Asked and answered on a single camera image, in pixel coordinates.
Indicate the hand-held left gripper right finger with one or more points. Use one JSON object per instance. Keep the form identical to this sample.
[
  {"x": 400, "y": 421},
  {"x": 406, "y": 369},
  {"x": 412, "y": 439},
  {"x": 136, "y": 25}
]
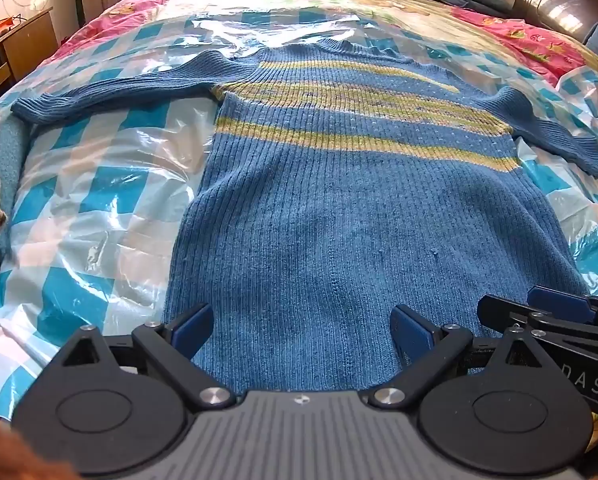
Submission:
[{"x": 410, "y": 329}]

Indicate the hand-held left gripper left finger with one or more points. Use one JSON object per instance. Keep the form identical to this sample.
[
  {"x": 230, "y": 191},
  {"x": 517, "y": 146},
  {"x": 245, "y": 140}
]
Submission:
[{"x": 195, "y": 327}]

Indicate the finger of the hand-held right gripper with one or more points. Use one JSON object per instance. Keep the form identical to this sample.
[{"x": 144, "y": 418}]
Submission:
[
  {"x": 504, "y": 310},
  {"x": 561, "y": 304}
]

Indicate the blue yellow-striped knit sweater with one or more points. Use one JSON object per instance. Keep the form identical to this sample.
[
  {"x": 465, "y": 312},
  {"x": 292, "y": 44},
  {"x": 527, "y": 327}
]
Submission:
[{"x": 329, "y": 210}]

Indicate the blue checkered plastic sheet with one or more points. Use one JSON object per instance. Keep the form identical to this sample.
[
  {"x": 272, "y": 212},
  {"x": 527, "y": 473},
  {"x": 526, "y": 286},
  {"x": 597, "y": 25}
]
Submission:
[{"x": 104, "y": 200}]

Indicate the brown fuzzy cloth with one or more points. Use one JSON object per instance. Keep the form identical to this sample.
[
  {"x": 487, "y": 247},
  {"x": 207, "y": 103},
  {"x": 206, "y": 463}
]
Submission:
[{"x": 9, "y": 452}]

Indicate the teal fuzzy blanket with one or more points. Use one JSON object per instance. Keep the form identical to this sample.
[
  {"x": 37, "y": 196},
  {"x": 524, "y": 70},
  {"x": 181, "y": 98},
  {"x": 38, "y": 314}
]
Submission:
[{"x": 10, "y": 170}]

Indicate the pink floral quilt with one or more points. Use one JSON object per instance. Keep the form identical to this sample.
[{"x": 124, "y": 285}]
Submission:
[{"x": 529, "y": 35}]

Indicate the wooden bedside cabinet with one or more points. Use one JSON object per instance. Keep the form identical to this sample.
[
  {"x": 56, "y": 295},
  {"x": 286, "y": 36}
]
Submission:
[{"x": 29, "y": 45}]

